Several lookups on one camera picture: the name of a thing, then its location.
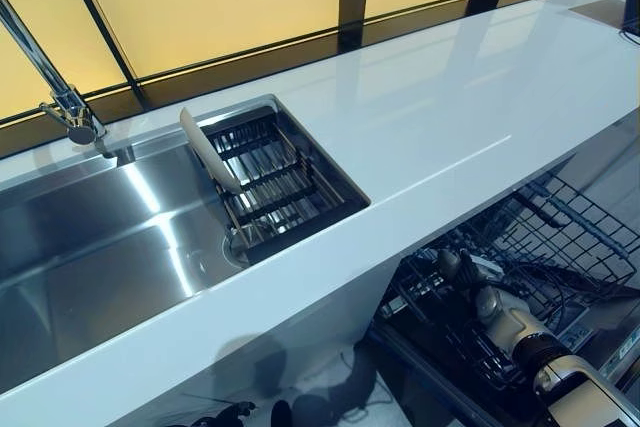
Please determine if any beige rectangular mat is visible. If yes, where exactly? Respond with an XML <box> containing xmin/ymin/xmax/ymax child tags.
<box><xmin>569</xmin><ymin>0</ymin><xmax>627</xmax><ymax>29</ymax></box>

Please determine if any chrome gooseneck faucet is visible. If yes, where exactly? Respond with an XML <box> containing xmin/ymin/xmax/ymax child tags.
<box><xmin>0</xmin><ymin>0</ymin><xmax>137</xmax><ymax>166</ymax></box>

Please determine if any black sink drying rack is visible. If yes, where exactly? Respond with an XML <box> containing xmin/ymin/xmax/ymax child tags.
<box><xmin>201</xmin><ymin>113</ymin><xmax>352</xmax><ymax>262</ymax></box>

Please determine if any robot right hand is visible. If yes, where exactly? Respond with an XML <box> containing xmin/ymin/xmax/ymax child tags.
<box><xmin>438</xmin><ymin>248</ymin><xmax>502</xmax><ymax>296</ymax></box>

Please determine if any black laptop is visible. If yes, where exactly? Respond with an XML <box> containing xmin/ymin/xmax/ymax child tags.
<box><xmin>621</xmin><ymin>0</ymin><xmax>640</xmax><ymax>34</ymax></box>

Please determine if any beige ceramic plate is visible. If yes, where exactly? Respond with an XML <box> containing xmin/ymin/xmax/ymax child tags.
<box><xmin>179</xmin><ymin>106</ymin><xmax>243</xmax><ymax>195</ymax></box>

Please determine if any stainless steel sink basin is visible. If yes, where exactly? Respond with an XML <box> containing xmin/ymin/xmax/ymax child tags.
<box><xmin>0</xmin><ymin>92</ymin><xmax>373</xmax><ymax>401</ymax></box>

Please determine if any steel sink drain plug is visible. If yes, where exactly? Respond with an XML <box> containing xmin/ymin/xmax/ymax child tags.
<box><xmin>221</xmin><ymin>233</ymin><xmax>250</xmax><ymax>264</ymax></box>

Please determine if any black wire dishwasher basket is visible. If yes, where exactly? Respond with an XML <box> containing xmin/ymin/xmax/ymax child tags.
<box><xmin>491</xmin><ymin>171</ymin><xmax>640</xmax><ymax>299</ymax></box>

